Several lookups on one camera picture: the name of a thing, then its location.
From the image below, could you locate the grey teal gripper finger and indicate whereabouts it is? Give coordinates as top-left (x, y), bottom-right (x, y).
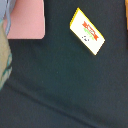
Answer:
top-left (0, 20), bottom-right (12, 90)

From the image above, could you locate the yellow butter box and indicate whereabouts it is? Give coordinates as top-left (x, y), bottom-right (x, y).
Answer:
top-left (70, 8), bottom-right (105, 55)

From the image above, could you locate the pink brown mat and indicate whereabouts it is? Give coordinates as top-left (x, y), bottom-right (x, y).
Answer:
top-left (8, 0), bottom-right (45, 39)

